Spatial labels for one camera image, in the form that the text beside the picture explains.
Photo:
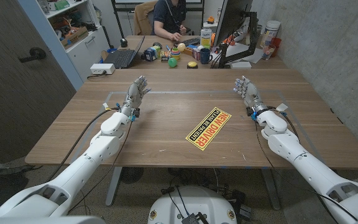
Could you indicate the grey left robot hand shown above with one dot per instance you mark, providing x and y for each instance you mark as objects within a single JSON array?
[{"x": 134, "y": 91}]

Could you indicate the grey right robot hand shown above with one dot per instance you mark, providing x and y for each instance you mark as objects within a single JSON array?
[{"x": 250, "y": 91}]

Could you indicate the computer monitor on arm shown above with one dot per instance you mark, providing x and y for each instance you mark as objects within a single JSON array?
[{"x": 232, "y": 21}]

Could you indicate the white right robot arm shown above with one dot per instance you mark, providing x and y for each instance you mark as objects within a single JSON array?
[{"x": 303, "y": 158}]

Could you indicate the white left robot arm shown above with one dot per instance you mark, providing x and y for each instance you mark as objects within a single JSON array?
[{"x": 82, "y": 161}]

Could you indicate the yellow new driver sticker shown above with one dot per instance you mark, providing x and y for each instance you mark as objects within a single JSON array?
[{"x": 209, "y": 128}]

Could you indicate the white flat box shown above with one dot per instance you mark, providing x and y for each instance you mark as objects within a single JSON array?
[{"x": 240, "y": 64}]

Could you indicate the black open laptop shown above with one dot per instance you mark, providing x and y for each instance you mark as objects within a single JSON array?
[{"x": 123, "y": 56}]

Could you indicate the white power strip box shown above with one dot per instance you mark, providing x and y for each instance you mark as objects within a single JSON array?
[{"x": 102, "y": 68}]

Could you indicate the dark blue can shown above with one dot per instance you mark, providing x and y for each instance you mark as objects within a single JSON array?
[{"x": 149, "y": 54}]

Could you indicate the clear drinking glass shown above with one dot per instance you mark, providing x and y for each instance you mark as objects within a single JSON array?
[{"x": 266, "y": 52}]

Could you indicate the green ball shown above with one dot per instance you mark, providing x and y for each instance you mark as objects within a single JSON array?
[{"x": 172, "y": 62}]

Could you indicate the red plastic cup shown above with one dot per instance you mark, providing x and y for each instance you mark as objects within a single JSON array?
[{"x": 275, "y": 43}]

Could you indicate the dark blue mug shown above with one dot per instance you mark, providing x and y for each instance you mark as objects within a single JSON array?
[{"x": 205, "y": 55}]

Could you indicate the white cylindrical wipes container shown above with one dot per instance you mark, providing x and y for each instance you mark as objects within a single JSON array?
[{"x": 270, "y": 32}]

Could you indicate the yellow push button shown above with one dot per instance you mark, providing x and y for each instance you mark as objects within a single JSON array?
[{"x": 192, "y": 64}]

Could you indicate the yellow egg toy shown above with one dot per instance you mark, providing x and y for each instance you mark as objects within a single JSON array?
[{"x": 181, "y": 47}]

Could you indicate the white carton with label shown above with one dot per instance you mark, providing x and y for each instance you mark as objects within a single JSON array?
[{"x": 206, "y": 38}]

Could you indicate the tan jacket on chair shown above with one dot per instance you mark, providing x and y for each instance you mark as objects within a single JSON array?
[{"x": 142, "y": 18}]

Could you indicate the black keyboard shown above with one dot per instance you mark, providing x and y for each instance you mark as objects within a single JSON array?
[{"x": 191, "y": 41}]

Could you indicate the cardboard box on shelf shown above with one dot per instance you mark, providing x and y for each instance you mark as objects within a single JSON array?
[{"x": 74, "y": 36}]

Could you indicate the person in dark shirt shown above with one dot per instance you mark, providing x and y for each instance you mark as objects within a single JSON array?
[{"x": 170, "y": 17}]

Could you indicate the white shelf cabinet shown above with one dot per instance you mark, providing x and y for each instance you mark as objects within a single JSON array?
[{"x": 73, "y": 31}]

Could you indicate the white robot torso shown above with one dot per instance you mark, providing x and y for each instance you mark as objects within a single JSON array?
[{"x": 192, "y": 207}]

